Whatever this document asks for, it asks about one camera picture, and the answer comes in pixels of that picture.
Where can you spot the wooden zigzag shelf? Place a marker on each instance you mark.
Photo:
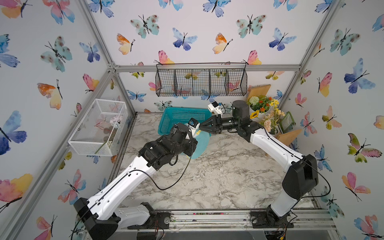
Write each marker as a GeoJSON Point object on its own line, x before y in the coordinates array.
{"type": "Point", "coordinates": [287, 138]}

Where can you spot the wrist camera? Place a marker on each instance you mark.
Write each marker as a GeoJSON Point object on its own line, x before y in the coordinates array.
{"type": "Point", "coordinates": [193, 126]}
{"type": "Point", "coordinates": [216, 108]}

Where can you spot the teal plastic basket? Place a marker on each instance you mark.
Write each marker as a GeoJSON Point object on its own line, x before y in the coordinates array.
{"type": "Point", "coordinates": [175, 115]}

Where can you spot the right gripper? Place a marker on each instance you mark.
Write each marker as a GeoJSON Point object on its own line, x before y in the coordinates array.
{"type": "Point", "coordinates": [217, 124]}

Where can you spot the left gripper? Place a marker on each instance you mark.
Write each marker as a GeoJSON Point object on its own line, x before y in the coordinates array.
{"type": "Point", "coordinates": [191, 145]}

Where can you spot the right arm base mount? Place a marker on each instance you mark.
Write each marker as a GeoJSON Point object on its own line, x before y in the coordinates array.
{"type": "Point", "coordinates": [265, 219]}

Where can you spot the green framed small board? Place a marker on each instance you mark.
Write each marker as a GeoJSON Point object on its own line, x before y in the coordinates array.
{"type": "Point", "coordinates": [287, 123]}

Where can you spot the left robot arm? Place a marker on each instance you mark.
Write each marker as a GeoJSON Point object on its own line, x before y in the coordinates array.
{"type": "Point", "coordinates": [101, 214]}

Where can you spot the black wire wall basket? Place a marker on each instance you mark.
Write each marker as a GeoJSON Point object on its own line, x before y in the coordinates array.
{"type": "Point", "coordinates": [201, 80]}

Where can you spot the aluminium front rail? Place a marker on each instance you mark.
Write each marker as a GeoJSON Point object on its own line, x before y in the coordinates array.
{"type": "Point", "coordinates": [211, 220]}

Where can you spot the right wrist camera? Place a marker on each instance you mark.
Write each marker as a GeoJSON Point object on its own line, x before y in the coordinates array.
{"type": "Point", "coordinates": [216, 108]}

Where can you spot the white pot orange flowers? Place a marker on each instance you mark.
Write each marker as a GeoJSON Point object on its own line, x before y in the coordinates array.
{"type": "Point", "coordinates": [260, 104]}

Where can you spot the white mesh wall box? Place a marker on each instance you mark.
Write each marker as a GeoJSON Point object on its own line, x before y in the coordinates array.
{"type": "Point", "coordinates": [99, 131]}

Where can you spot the white pot yellow pink flowers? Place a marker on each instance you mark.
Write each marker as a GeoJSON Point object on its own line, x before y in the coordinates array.
{"type": "Point", "coordinates": [271, 119]}

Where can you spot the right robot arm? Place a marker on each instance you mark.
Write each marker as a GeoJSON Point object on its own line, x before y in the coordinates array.
{"type": "Point", "coordinates": [301, 171]}

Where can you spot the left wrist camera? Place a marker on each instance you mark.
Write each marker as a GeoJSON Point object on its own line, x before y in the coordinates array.
{"type": "Point", "coordinates": [193, 126]}

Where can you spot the teal mesh laundry bag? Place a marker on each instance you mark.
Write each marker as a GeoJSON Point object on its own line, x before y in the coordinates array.
{"type": "Point", "coordinates": [203, 139]}

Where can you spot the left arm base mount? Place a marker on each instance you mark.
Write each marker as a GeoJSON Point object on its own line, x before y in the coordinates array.
{"type": "Point", "coordinates": [150, 219]}

